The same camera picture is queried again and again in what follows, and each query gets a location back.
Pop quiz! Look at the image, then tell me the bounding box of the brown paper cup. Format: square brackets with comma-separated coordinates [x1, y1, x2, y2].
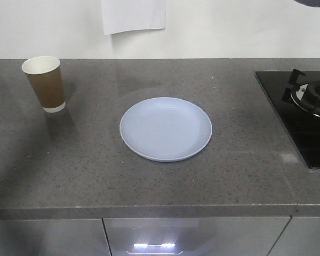
[21, 56, 66, 113]

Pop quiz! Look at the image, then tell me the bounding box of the grey middle cabinet door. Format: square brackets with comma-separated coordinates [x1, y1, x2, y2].
[103, 217, 289, 255]

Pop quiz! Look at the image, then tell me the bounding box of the purple plastic bowl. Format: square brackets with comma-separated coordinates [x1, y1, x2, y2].
[295, 0, 320, 7]

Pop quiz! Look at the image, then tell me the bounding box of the black gas burner grate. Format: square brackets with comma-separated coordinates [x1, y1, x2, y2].
[282, 69, 320, 118]

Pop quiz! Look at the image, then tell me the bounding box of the black glass gas hob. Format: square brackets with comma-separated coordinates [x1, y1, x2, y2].
[255, 71, 320, 169]

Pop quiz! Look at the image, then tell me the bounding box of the white paper sheet on wall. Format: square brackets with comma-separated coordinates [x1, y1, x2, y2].
[101, 0, 166, 35]

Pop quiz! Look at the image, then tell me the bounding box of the grey upper drawer front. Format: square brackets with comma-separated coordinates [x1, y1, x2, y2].
[269, 217, 320, 255]

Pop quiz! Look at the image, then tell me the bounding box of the light blue plastic plate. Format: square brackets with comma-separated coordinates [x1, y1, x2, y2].
[119, 97, 213, 162]

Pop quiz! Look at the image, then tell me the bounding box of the grey side cabinet door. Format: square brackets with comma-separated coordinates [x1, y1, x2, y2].
[0, 219, 110, 255]

